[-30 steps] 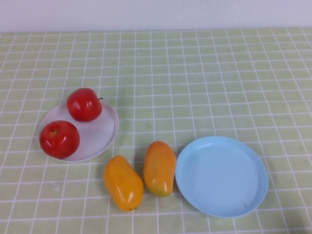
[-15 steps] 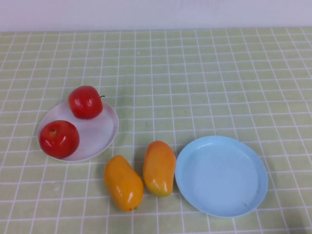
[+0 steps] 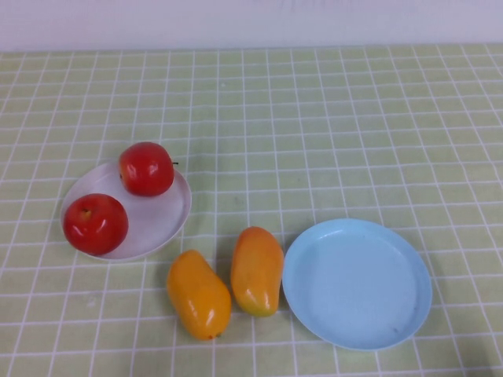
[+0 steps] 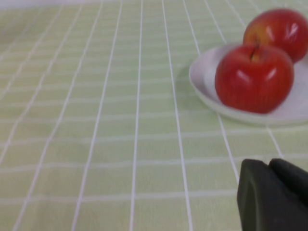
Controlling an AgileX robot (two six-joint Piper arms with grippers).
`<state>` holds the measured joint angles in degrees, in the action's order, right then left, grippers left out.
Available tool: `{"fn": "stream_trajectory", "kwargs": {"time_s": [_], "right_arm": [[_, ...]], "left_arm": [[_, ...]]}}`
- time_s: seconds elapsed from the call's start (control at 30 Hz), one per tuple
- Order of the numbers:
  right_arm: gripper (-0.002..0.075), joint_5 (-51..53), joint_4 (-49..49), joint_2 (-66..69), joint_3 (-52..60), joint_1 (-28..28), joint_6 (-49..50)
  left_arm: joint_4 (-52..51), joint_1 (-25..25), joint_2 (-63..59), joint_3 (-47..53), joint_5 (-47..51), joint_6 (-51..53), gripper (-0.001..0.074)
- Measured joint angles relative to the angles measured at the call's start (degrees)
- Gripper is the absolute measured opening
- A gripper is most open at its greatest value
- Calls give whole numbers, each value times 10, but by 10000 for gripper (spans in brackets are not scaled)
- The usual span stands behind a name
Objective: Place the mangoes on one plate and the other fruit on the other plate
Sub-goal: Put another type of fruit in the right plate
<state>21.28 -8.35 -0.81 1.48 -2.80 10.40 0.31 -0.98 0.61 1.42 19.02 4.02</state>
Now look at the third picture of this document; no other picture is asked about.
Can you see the orange mango with reddish end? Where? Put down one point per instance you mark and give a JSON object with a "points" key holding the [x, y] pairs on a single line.
{"points": [[255, 275]]}

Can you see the red apple with long stem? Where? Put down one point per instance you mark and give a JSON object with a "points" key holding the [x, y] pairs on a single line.
{"points": [[145, 169]]}

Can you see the light blue round plate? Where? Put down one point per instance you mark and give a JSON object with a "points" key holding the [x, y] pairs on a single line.
{"points": [[353, 282]]}

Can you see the green checkered tablecloth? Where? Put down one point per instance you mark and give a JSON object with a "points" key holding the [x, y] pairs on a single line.
{"points": [[353, 118]]}

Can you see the yellow-orange mango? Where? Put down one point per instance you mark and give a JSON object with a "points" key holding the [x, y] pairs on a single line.
{"points": [[196, 294]]}

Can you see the white round plate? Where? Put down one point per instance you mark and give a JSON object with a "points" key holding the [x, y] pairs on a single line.
{"points": [[157, 220]]}

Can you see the red apple with short stem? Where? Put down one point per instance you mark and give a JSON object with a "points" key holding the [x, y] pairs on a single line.
{"points": [[94, 228]]}

